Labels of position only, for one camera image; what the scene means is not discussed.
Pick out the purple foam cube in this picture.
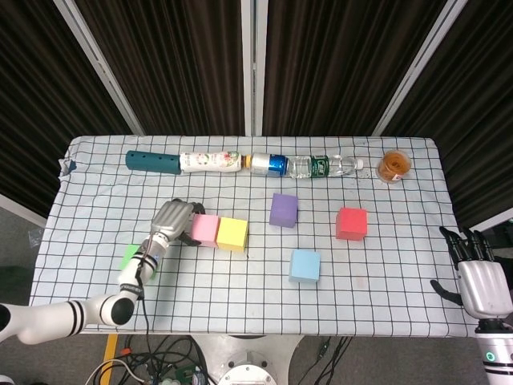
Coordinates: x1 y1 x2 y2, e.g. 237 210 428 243
269 192 300 229

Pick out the pink foam cube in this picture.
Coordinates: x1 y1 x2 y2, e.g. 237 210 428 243
190 213 220 248

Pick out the black floor cable bundle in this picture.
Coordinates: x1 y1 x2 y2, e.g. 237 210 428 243
312 336 353 385

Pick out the yellow floor tape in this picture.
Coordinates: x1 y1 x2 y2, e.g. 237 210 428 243
103 334 120 362

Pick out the silver blue drink can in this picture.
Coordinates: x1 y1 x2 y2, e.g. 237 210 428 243
250 152 289 177

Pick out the white floral drink bottle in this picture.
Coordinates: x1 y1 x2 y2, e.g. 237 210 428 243
179 150 252 175

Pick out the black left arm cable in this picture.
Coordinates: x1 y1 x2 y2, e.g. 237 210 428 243
134 248 151 337

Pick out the yellow foam cube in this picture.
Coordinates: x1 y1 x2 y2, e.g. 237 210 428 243
216 217 249 253

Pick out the green foam cube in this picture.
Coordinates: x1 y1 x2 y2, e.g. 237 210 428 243
121 243 160 281

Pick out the light blue foam cube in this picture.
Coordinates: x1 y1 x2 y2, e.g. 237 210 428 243
289 249 322 284

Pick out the black floor cable tangle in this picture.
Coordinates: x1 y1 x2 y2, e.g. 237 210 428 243
119 335 212 385

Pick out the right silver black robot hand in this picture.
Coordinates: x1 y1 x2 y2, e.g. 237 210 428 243
430 226 513 320

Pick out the teal cylindrical case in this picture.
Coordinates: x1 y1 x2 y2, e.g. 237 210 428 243
124 150 182 176

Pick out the black pleated curtain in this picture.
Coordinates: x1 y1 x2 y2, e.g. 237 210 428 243
0 0 135 217
382 0 513 232
262 0 448 137
74 0 246 136

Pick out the clear green-label water bottle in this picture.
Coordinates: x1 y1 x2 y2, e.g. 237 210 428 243
286 154 365 180

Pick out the white aluminium frame post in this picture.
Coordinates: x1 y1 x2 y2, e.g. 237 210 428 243
370 0 469 137
240 0 269 136
53 0 145 136

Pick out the red foam cube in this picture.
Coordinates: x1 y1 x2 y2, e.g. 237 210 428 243
335 206 369 242

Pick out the white floor cable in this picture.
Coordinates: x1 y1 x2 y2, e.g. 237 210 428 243
86 359 143 385

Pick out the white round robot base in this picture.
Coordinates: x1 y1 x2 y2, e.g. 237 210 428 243
192 334 305 385

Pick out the clear cup with orange contents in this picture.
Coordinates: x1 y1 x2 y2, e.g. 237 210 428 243
376 148 412 184

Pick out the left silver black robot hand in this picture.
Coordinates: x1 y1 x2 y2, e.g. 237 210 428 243
149 197 206 246

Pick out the white aluminium frame bar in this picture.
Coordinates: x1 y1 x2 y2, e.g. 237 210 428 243
460 208 513 241
0 194 47 229

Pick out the white black grid tablecloth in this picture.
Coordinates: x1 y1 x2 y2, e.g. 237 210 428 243
27 135 500 338

